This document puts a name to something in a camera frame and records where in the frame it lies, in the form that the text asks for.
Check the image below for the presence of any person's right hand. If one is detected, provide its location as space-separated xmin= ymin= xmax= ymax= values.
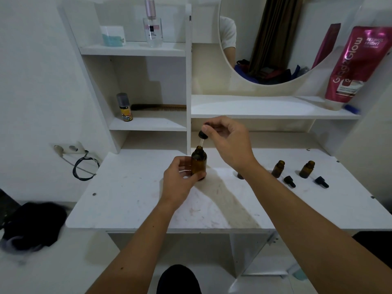
xmin=200 ymin=115 xmax=261 ymax=175

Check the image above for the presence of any person's left hand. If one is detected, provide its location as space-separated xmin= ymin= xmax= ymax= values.
xmin=160 ymin=156 xmax=207 ymax=212

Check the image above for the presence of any black dropper with glass pipette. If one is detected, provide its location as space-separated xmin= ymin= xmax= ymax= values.
xmin=196 ymin=130 xmax=210 ymax=149

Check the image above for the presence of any large amber glass bottle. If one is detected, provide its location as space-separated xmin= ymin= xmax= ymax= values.
xmin=190 ymin=146 xmax=208 ymax=181

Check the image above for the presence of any person's right forearm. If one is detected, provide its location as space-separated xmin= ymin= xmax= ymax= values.
xmin=242 ymin=163 xmax=392 ymax=294

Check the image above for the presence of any person's left forearm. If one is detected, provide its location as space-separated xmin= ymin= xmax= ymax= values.
xmin=85 ymin=200 xmax=187 ymax=294

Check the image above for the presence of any person's left leg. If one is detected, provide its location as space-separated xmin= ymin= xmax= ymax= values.
xmin=156 ymin=265 xmax=203 ymax=294

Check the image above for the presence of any clear perfume bottle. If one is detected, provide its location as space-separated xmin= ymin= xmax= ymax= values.
xmin=143 ymin=0 xmax=164 ymax=48

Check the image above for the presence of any white vanity shelf unit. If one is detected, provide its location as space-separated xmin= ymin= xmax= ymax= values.
xmin=58 ymin=0 xmax=392 ymax=278

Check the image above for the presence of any brown comb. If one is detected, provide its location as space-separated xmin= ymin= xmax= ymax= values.
xmin=131 ymin=104 xmax=187 ymax=112

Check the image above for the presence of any yellow spray can grey cap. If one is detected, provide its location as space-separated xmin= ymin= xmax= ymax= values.
xmin=116 ymin=93 xmax=134 ymax=122

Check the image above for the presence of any round mirror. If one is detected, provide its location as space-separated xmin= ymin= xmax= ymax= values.
xmin=218 ymin=0 xmax=367 ymax=86

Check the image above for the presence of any pink lotion tube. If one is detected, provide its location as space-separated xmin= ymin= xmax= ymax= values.
xmin=324 ymin=26 xmax=392 ymax=111

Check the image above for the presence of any black cloth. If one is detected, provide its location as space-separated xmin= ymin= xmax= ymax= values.
xmin=0 ymin=202 xmax=68 ymax=253

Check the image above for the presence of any white and teal box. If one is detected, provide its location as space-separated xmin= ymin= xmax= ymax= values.
xmin=100 ymin=25 xmax=127 ymax=47

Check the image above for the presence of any coiled black cable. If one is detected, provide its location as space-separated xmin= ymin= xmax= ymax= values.
xmin=72 ymin=151 xmax=100 ymax=182

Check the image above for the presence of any white wall socket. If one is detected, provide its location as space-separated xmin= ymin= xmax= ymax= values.
xmin=53 ymin=142 xmax=86 ymax=155

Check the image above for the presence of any white plug with cord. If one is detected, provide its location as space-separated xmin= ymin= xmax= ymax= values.
xmin=54 ymin=145 xmax=97 ymax=176

